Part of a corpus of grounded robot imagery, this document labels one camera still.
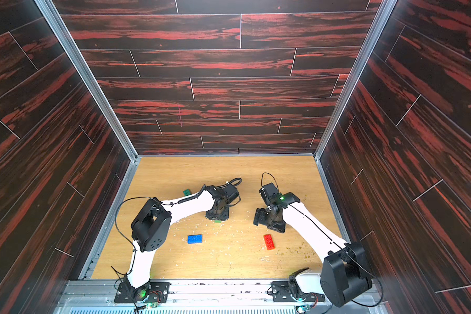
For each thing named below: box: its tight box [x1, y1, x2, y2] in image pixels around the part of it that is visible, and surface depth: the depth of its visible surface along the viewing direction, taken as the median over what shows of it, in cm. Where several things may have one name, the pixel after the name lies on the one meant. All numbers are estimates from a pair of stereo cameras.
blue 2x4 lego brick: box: [187, 234, 203, 245], surface depth 88 cm
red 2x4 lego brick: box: [263, 234, 276, 251], surface depth 88 cm
